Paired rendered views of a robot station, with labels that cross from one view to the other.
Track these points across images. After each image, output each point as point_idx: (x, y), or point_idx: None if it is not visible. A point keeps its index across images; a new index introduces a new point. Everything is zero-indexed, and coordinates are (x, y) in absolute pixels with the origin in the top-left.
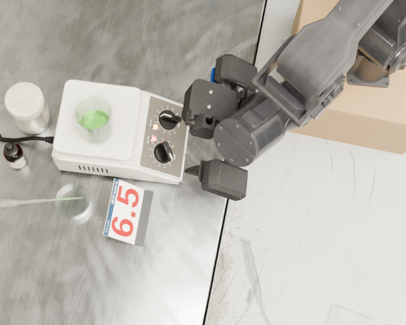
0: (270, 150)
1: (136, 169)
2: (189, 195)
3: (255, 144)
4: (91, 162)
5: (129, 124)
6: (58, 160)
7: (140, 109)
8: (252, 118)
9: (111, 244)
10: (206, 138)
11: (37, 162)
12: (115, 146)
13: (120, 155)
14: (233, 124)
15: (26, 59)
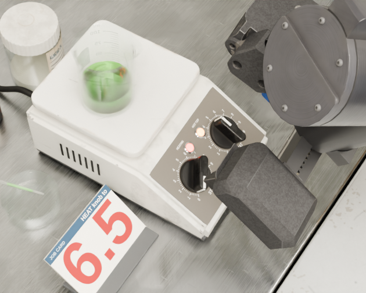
0: None
1: (141, 180)
2: (212, 264)
3: (350, 68)
4: (78, 143)
5: (158, 106)
6: (32, 123)
7: (188, 99)
8: (363, 5)
9: (54, 287)
10: (255, 90)
11: (12, 129)
12: (123, 128)
13: (122, 143)
14: (315, 17)
15: (71, 1)
